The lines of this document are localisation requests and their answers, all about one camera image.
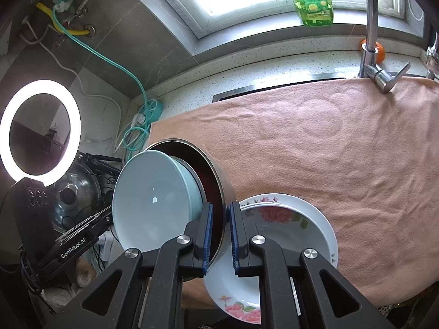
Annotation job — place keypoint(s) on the large white plate pink peonies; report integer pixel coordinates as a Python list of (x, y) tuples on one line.
[(284, 228)]

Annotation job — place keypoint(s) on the chrome faucet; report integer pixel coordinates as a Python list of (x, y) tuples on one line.
[(372, 13)]

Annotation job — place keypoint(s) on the orange fruit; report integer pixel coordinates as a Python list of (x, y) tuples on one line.
[(380, 51)]

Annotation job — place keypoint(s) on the green round power strip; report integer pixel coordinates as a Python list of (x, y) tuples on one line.
[(154, 109)]

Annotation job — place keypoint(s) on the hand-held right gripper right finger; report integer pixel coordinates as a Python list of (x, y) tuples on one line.
[(235, 240)]

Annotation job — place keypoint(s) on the steel pot lid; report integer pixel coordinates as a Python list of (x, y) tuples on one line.
[(85, 188)]

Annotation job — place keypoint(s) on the black tripod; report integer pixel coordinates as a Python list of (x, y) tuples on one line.
[(99, 159)]

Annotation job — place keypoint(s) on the black control panel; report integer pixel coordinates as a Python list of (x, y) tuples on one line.
[(34, 198)]

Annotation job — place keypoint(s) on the white window frame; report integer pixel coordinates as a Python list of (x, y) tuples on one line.
[(240, 0)]

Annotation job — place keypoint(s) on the light blue ceramic bowl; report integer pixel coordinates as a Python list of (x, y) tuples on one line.
[(151, 192)]

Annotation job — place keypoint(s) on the white fluffy cloth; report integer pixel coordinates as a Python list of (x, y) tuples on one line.
[(58, 296)]

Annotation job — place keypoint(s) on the yellow pipe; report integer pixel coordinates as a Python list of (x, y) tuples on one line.
[(44, 8)]

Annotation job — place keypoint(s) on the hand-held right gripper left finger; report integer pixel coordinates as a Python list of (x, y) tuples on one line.
[(207, 240)]

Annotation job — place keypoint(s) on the white power adapter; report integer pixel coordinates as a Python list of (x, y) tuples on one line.
[(108, 246)]

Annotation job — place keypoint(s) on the stainless steel bowl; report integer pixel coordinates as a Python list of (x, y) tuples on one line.
[(226, 188)]

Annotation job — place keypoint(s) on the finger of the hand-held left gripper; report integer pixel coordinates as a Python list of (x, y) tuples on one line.
[(91, 222)]

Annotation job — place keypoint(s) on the pink towel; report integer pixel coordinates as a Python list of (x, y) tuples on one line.
[(325, 161)]

